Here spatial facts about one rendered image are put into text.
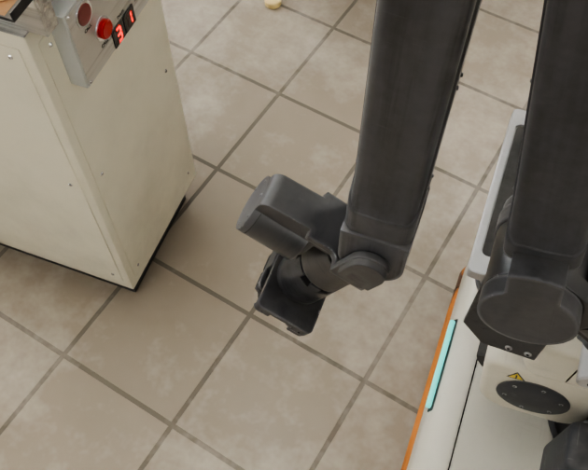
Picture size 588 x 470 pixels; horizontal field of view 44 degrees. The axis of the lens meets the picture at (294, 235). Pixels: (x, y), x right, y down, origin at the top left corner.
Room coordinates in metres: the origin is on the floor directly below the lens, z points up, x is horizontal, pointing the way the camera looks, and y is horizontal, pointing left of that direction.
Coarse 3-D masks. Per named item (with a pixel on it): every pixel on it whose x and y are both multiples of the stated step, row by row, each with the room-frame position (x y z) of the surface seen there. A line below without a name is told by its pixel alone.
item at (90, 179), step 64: (0, 64) 0.72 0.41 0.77; (128, 64) 0.88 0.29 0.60; (0, 128) 0.75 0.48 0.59; (64, 128) 0.71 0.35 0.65; (128, 128) 0.84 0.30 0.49; (0, 192) 0.78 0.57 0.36; (64, 192) 0.72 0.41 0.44; (128, 192) 0.78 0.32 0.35; (64, 256) 0.75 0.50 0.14; (128, 256) 0.72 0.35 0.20
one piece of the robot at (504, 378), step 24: (504, 360) 0.35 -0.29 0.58; (528, 360) 0.34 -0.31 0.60; (552, 360) 0.33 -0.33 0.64; (576, 360) 0.32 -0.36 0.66; (480, 384) 0.36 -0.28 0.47; (504, 384) 0.34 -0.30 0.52; (528, 384) 0.33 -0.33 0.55; (552, 384) 0.32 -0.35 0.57; (576, 384) 0.31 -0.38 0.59; (528, 408) 0.32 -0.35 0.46; (552, 408) 0.31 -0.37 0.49; (576, 408) 0.31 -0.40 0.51
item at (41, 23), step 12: (36, 0) 0.70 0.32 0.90; (48, 0) 0.72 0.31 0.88; (24, 12) 0.71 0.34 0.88; (36, 12) 0.70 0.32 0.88; (48, 12) 0.71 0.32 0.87; (12, 24) 0.72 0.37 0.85; (24, 24) 0.71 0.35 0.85; (36, 24) 0.70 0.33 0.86; (48, 24) 0.71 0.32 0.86; (48, 36) 0.70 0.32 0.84
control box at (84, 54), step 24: (72, 0) 0.77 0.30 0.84; (96, 0) 0.81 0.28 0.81; (120, 0) 0.86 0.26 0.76; (144, 0) 0.91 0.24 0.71; (72, 24) 0.75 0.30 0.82; (96, 24) 0.79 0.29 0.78; (120, 24) 0.84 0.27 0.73; (72, 48) 0.74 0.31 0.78; (96, 48) 0.78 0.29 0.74; (72, 72) 0.74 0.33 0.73; (96, 72) 0.76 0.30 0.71
